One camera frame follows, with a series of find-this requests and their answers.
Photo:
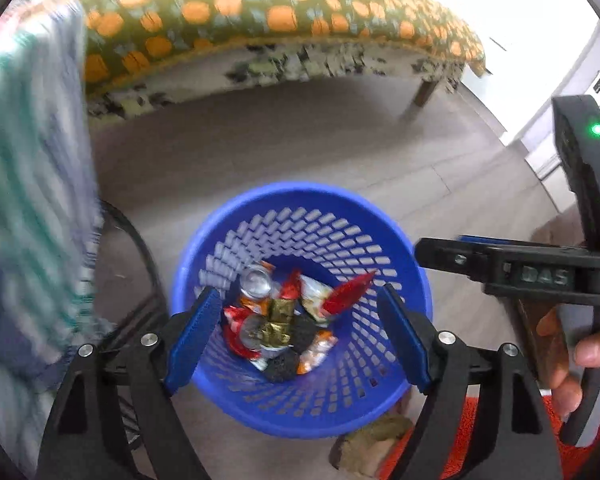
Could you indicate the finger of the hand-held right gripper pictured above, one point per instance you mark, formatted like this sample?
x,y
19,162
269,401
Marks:
x,y
445,257
480,240

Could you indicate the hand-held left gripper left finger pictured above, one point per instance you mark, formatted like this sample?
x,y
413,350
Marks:
x,y
195,340

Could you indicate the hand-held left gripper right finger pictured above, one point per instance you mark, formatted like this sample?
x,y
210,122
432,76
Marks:
x,y
405,340

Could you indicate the crushed red can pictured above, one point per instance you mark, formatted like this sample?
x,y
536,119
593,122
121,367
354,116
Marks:
x,y
247,332

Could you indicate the red wrapper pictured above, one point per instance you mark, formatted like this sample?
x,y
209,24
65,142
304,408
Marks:
x,y
345,295

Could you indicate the orange silver can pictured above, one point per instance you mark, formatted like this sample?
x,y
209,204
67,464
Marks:
x,y
257,282

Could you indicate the gold foil wrapper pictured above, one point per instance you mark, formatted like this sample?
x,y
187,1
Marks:
x,y
280,320

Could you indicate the black foam net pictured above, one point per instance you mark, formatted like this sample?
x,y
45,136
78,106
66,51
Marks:
x,y
285,367

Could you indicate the orange red snack packet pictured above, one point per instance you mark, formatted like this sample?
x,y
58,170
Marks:
x,y
290,285

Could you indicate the blue plastic basket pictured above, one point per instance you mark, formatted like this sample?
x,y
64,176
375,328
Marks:
x,y
305,220

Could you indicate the person's right hand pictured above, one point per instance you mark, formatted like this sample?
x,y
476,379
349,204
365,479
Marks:
x,y
562,375

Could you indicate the olive brown slipper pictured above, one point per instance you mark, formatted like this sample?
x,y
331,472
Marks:
x,y
370,442

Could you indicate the brown wooden stool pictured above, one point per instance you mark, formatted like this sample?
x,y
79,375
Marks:
x,y
530,355

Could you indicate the white wardrobe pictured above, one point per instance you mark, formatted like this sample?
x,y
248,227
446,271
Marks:
x,y
520,25

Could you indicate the striped tablecloth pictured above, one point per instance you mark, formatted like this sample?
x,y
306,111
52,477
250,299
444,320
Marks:
x,y
30,160

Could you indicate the leaf patterned bed sheet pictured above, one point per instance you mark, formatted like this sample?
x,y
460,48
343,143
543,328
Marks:
x,y
280,67

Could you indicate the orange floral green quilt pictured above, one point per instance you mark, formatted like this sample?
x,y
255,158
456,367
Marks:
x,y
230,10

